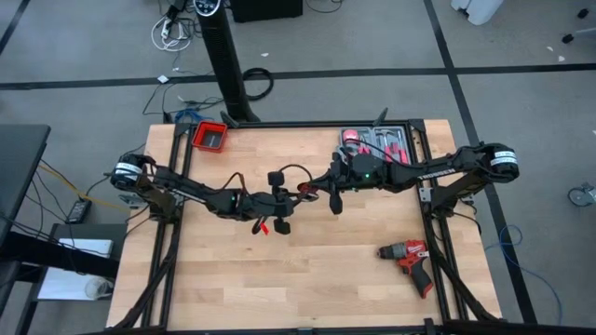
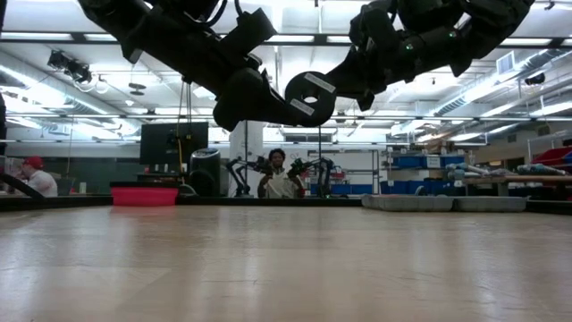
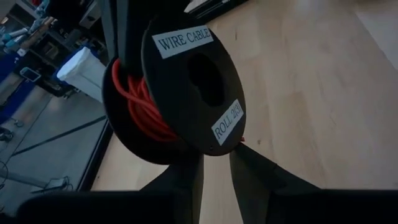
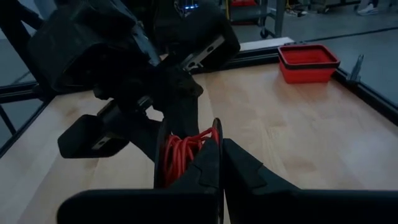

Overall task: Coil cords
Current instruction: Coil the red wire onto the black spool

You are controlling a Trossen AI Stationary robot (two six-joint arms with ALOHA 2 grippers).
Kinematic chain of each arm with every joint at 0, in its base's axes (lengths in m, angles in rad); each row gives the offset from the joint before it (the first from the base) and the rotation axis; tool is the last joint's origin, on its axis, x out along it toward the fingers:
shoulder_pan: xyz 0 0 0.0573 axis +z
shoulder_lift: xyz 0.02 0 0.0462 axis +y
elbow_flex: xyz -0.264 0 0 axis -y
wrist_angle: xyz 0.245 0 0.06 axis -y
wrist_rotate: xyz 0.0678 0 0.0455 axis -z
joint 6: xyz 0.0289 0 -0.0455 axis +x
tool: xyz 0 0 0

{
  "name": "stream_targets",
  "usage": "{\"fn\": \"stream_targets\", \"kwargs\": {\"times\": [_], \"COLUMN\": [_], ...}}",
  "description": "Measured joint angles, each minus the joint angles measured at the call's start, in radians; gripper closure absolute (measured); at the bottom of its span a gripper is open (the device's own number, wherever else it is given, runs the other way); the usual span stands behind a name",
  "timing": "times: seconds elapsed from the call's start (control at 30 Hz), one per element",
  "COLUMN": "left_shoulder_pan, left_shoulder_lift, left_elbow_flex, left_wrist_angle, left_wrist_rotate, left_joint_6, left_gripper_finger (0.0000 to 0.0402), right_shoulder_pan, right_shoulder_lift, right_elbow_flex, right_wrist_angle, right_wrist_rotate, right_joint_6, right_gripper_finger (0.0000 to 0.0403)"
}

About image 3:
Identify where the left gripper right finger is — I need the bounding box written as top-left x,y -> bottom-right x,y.
229,142 -> 322,224

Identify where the white plastic container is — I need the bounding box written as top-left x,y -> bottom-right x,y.
56,46 -> 107,103

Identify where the wooden table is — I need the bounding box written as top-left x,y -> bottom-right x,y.
0,15 -> 58,55

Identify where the blue storage bin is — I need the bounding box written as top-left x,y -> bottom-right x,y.
0,52 -> 35,124

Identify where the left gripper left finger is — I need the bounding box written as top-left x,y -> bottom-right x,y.
139,151 -> 205,224

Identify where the small grey floor box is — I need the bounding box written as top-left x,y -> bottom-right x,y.
30,175 -> 75,194

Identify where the black wire spool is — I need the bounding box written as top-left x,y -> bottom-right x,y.
101,12 -> 247,166

